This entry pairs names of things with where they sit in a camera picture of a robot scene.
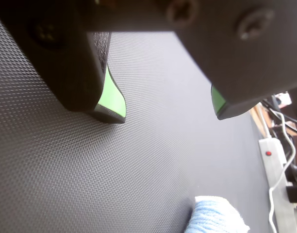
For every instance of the light blue cloth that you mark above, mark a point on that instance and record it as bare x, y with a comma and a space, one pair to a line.
211, 216

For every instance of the white power strip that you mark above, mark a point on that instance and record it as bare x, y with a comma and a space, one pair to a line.
272, 155

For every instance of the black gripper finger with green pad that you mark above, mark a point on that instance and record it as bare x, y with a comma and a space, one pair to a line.
73, 72
248, 60

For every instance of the black textured table mat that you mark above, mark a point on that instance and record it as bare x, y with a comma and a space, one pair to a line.
138, 157

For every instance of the black power plug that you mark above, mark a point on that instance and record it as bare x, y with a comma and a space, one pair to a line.
295, 191

